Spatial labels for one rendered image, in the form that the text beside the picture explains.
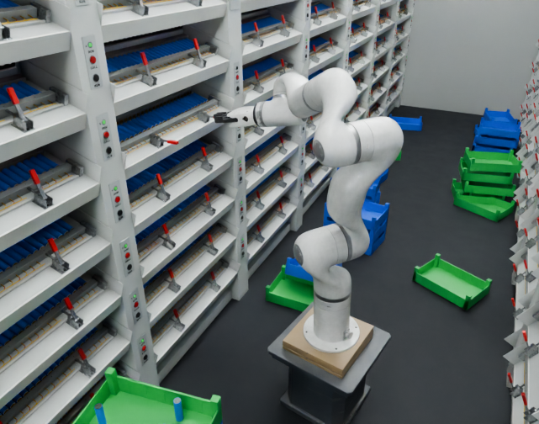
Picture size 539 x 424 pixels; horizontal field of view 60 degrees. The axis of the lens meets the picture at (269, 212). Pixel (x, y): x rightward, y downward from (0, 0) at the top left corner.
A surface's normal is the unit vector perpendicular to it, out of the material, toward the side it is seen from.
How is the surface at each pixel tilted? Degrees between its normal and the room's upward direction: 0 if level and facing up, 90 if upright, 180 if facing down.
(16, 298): 19
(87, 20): 90
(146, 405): 0
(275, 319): 0
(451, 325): 0
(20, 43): 109
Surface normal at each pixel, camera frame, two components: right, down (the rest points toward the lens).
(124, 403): 0.00, -0.87
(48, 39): 0.85, 0.48
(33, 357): 0.29, -0.76
